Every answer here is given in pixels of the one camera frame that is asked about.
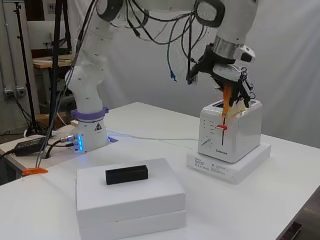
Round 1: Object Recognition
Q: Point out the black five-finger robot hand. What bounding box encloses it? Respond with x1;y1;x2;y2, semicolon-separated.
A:
212;63;258;109

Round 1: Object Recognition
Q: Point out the toy bread slice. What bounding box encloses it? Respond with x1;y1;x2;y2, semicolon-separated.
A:
221;84;250;118

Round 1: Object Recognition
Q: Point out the steel two-slot toaster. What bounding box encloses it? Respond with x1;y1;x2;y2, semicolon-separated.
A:
197;98;263;164

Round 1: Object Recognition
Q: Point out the white flat box with print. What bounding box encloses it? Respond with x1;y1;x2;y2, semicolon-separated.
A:
185;142;272;185

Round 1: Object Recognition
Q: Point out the black block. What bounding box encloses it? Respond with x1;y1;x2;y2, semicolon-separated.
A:
105;164;149;186

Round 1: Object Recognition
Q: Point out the wooden table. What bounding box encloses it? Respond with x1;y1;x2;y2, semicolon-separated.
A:
32;54;75;70

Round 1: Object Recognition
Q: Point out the black tripod stand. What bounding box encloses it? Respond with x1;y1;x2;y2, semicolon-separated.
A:
13;0;42;135

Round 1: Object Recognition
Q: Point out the black power adapter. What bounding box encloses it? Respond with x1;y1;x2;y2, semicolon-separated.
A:
14;136;49;157

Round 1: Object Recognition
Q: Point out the orange clamp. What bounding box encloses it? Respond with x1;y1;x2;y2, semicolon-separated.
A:
21;167;49;177

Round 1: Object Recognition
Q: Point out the black cable bundle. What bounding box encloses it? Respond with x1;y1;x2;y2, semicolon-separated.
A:
125;0;209;85

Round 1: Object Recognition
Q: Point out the blue cable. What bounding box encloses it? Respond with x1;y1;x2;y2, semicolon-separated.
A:
165;33;178;83

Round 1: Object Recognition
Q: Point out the white toaster cable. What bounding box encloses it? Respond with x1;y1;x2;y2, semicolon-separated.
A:
107;130;201;152

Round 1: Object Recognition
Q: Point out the grey wall outlet box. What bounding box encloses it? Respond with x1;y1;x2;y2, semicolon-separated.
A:
3;85;26;98

